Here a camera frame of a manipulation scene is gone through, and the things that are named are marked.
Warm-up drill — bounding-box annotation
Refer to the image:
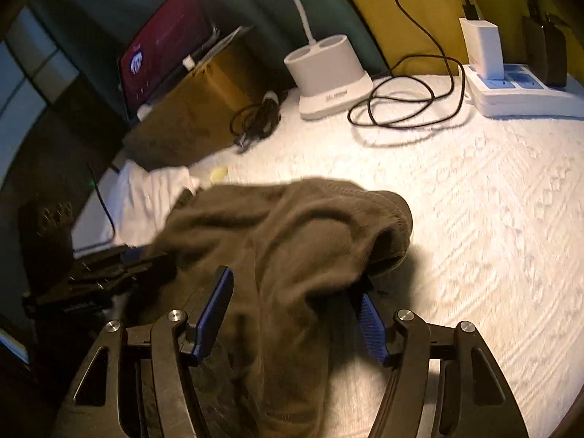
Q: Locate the dark brown t-shirt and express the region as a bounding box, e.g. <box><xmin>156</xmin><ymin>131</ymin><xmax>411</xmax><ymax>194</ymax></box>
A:
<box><xmin>136</xmin><ymin>178</ymin><xmax>413</xmax><ymax>437</ymax></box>

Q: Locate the white folded cloth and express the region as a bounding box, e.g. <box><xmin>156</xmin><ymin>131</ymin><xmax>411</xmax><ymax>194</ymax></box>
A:
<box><xmin>72</xmin><ymin>160</ymin><xmax>201</xmax><ymax>257</ymax></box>

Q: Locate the white textured bed cover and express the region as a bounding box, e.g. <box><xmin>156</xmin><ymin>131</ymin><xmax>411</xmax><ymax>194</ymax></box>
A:
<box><xmin>190</xmin><ymin>92</ymin><xmax>583</xmax><ymax>437</ymax></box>

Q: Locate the brown cardboard box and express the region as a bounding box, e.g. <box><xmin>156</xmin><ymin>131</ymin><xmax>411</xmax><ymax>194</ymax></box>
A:
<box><xmin>124</xmin><ymin>26</ymin><xmax>277</xmax><ymax>171</ymax></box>

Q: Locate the tablet with red screen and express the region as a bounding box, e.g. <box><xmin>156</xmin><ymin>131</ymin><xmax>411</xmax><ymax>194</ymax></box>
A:
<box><xmin>118</xmin><ymin>0</ymin><xmax>219</xmax><ymax>116</ymax></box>

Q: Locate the white power strip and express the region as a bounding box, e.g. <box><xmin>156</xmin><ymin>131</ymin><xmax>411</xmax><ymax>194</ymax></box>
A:
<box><xmin>464</xmin><ymin>64</ymin><xmax>584</xmax><ymax>120</ymax></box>

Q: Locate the white desk lamp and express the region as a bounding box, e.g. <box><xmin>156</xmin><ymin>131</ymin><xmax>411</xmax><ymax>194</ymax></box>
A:
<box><xmin>284</xmin><ymin>0</ymin><xmax>373</xmax><ymax>121</ymax></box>

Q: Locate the black charger plug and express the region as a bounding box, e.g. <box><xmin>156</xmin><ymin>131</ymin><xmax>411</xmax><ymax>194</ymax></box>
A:
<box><xmin>522</xmin><ymin>17</ymin><xmax>567</xmax><ymax>88</ymax></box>

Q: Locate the white charger plug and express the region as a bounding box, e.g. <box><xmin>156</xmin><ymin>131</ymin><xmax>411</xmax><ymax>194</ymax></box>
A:
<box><xmin>459</xmin><ymin>18</ymin><xmax>504</xmax><ymax>80</ymax></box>

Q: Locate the yellow curtain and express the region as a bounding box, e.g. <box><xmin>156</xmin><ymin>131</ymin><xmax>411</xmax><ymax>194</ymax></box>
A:
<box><xmin>326</xmin><ymin>0</ymin><xmax>584</xmax><ymax>78</ymax></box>

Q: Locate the bundled black cable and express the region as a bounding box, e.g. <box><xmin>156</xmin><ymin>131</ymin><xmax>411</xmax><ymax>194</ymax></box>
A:
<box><xmin>228</xmin><ymin>90</ymin><xmax>289</xmax><ymax>153</ymax></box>

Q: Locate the black coiled charging cable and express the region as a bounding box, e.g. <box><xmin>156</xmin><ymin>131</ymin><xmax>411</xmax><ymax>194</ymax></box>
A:
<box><xmin>347</xmin><ymin>0</ymin><xmax>480</xmax><ymax>130</ymax></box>

